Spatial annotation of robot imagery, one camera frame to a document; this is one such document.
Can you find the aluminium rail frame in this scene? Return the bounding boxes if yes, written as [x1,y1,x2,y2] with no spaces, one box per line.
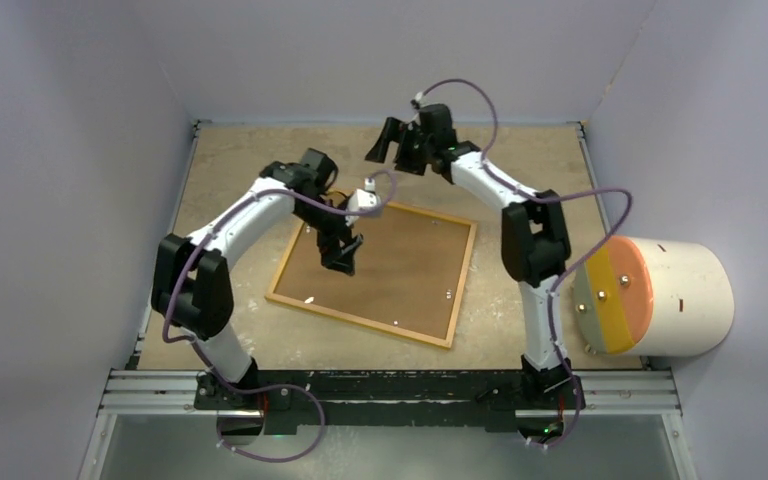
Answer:
[79,124,697,479]

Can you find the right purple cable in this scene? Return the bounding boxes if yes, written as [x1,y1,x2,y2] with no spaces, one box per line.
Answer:
[411,78,634,452]

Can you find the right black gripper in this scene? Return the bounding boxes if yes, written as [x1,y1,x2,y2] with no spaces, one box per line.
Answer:
[368,117,436,177]

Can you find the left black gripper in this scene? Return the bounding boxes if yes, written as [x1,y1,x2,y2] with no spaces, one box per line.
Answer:
[295,197,363,275]

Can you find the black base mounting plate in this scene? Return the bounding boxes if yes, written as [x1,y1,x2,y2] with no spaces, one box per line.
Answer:
[194,368,585,438]

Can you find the white cylinder container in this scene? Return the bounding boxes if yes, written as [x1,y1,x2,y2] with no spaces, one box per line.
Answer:
[572,235,735,357]

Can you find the purple cable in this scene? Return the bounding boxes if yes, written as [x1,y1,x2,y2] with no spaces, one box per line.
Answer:
[411,78,634,452]
[161,170,400,464]

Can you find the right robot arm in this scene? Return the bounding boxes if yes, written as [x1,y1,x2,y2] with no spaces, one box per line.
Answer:
[365,104,573,407]

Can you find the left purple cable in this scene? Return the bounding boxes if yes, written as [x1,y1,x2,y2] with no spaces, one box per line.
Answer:
[161,170,400,464]

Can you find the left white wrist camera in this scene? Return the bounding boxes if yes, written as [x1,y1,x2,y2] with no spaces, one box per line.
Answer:
[343,177,383,227]

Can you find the yellow picture frame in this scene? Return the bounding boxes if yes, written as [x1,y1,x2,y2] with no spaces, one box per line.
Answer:
[264,192,479,350]

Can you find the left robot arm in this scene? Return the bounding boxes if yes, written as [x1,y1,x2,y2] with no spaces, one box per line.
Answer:
[150,149,381,409]

